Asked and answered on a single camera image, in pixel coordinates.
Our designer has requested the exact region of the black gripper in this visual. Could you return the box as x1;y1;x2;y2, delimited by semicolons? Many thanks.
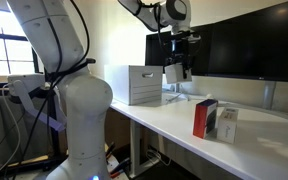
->
166;31;201;80

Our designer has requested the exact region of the grey white box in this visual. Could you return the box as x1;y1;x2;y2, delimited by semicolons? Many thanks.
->
164;64;192;84

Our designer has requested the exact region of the red and blue product box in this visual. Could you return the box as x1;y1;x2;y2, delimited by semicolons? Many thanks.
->
193;99;218;139

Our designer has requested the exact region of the small white picture box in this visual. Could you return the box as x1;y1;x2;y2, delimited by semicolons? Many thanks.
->
217;108;239;144

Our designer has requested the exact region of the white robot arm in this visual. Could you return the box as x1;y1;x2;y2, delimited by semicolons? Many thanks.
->
6;0;113;180

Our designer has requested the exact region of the white cardboard storage box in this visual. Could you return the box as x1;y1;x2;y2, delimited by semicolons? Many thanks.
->
104;65;163;105

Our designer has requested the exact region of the black computer monitor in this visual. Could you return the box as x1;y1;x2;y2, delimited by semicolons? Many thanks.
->
145;24;213;76
207;0;288;84

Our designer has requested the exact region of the white desk leg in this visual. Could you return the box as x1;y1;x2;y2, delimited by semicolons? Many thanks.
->
129;121;159;178

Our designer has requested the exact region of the white cable on desk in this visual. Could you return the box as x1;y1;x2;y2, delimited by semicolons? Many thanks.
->
165;92;215;104

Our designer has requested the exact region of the black camera on stand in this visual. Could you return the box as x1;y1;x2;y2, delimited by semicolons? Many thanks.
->
85;58;96;64

